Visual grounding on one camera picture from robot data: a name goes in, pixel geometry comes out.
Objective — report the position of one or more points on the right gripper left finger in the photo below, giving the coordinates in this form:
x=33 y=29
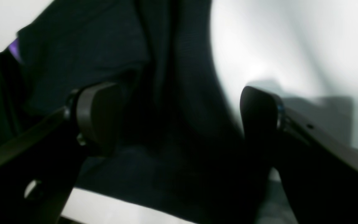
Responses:
x=39 y=168

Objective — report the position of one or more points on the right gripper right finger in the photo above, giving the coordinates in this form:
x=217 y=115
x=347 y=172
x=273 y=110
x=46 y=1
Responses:
x=319 y=175

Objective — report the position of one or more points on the black T-shirt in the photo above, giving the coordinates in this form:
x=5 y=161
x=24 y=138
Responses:
x=178 y=150

